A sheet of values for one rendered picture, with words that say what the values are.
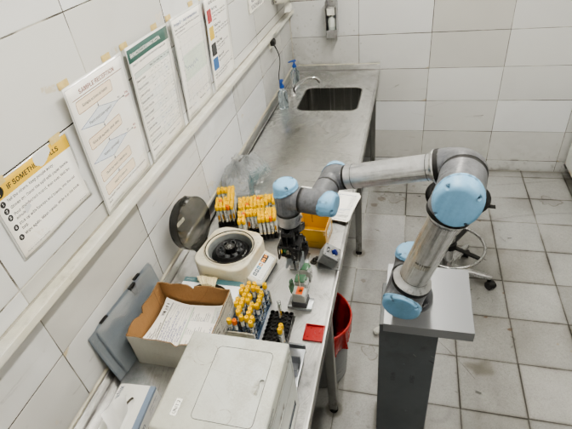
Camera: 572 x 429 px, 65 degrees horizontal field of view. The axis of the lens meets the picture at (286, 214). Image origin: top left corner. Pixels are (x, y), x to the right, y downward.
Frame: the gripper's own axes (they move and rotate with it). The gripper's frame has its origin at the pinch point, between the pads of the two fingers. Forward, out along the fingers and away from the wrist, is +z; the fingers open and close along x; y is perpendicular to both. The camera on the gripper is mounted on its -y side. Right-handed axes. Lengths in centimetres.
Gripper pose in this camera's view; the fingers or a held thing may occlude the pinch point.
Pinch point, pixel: (297, 265)
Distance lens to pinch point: 153.7
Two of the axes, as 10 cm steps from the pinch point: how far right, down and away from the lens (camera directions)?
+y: -2.5, 6.1, -7.5
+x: 9.6, 0.7, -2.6
